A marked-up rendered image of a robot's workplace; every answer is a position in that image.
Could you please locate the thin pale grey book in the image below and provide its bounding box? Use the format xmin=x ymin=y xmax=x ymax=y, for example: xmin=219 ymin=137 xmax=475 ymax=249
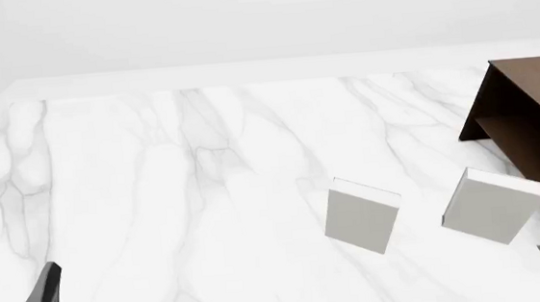
xmin=320 ymin=171 xmax=406 ymax=260

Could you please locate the thick pale grey book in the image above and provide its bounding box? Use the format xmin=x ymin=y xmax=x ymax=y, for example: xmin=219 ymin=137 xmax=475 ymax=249
xmin=437 ymin=161 xmax=540 ymax=251

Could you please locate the dark brown wooden shelf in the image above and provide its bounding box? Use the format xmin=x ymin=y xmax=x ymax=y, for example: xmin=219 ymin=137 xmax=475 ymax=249
xmin=452 ymin=56 xmax=540 ymax=260

